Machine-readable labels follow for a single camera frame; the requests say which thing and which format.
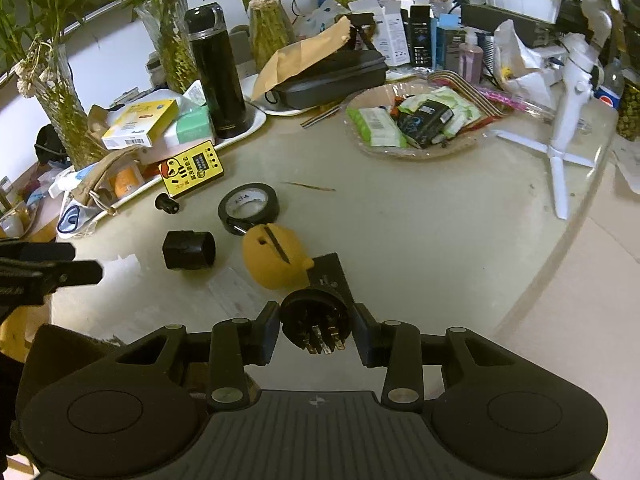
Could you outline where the pink soap bottle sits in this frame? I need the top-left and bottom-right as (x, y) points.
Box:
(457, 27), (485, 84)

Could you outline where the small white packet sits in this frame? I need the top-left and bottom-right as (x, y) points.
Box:
(182, 80), (209, 109)

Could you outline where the small black tripod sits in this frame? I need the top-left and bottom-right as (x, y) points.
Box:
(350, 12), (377, 54)

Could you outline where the conical glass vase with bamboo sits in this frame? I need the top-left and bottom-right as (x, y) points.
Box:
(235, 0), (297, 74)

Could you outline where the blue label soda bottle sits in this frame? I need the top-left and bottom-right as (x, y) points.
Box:
(595, 57), (627, 112)

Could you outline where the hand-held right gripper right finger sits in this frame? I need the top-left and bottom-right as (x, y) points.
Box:
(353, 302), (519, 407)

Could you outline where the yellow cartoon card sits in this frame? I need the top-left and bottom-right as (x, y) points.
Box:
(158, 140), (225, 199)

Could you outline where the black thermos bottle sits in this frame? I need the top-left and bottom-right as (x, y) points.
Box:
(184, 3), (249, 140)

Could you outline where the blue carton box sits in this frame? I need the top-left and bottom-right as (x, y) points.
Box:
(435, 12), (469, 71)

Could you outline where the thin brown twig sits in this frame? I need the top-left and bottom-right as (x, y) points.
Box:
(280, 181), (336, 193)

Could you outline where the pink plastic wrapper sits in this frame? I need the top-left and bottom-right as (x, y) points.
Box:
(475, 85), (527, 112)

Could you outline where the brown paper bag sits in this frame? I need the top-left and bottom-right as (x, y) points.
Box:
(86, 105), (127, 147)

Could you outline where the tan drawstring pouch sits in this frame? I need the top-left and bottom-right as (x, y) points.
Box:
(71, 150), (144, 212)

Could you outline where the white gimbal tripod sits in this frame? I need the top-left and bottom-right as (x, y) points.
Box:
(492, 0), (615, 221)

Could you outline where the white carton box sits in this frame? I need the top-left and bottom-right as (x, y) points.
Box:
(372, 0), (414, 67)

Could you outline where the rainbow ribbon cable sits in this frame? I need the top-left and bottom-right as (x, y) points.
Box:
(300, 70), (509, 129)

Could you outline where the white blue plastic packet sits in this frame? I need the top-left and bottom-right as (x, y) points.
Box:
(49, 164), (97, 197)

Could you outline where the orange round jar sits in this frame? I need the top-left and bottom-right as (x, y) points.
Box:
(114, 164), (144, 199)

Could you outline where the white green wipe packet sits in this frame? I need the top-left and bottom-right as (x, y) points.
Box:
(400, 87), (482, 137)

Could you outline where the white blue plastic bag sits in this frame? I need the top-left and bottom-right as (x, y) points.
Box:
(295, 0), (352, 39)

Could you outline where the glass bowl of packets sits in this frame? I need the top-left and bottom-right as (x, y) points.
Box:
(344, 81), (494, 161)

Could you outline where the yellow silicone pouch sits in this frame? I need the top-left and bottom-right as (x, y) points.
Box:
(242, 223), (315, 291)

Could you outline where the black carton box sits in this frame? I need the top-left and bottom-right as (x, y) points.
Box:
(409, 5), (437, 69)

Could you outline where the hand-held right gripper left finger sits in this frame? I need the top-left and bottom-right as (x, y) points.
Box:
(104, 301), (281, 409)

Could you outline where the black round connector plug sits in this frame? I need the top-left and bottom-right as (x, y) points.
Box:
(279, 287), (355, 357)

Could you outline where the wooden side table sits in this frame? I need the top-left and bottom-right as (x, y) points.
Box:
(0, 160), (67, 242)

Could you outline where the black tape roll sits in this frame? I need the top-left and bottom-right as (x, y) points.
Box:
(218, 183), (279, 235)

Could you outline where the black square adapter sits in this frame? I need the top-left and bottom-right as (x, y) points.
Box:
(162, 229), (217, 272)

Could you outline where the black flat device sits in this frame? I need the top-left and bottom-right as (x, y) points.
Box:
(460, 2), (552, 37)

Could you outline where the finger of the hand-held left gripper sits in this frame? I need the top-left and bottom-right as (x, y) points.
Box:
(0, 259), (105, 307)
(0, 241), (77, 263)

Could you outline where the black foil packet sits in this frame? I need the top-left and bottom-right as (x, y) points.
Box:
(397, 100), (454, 149)

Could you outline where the black zip case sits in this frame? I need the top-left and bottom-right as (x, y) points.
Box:
(263, 50), (389, 110)

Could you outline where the green tissue pack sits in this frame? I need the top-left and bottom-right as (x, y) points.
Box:
(162, 102), (214, 149)

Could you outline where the long white tray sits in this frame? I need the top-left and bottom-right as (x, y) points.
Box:
(55, 101), (268, 239)

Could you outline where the white plate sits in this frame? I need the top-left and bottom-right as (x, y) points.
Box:
(260, 94), (322, 117)

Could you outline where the black flat card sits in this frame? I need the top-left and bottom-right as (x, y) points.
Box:
(306, 253), (354, 307)

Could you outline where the brown paper envelope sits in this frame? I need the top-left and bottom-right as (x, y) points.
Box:
(251, 16), (352, 103)

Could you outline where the tall glass vase with bamboo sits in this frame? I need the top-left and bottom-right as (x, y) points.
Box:
(0, 0), (110, 171)

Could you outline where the cut glass vase with bamboo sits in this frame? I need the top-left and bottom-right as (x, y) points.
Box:
(100, 0), (202, 95)

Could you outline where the yellow white box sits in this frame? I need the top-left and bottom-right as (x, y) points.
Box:
(101, 99), (180, 150)

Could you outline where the small black knob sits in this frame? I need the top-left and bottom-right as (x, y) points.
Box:
(155, 192), (182, 216)

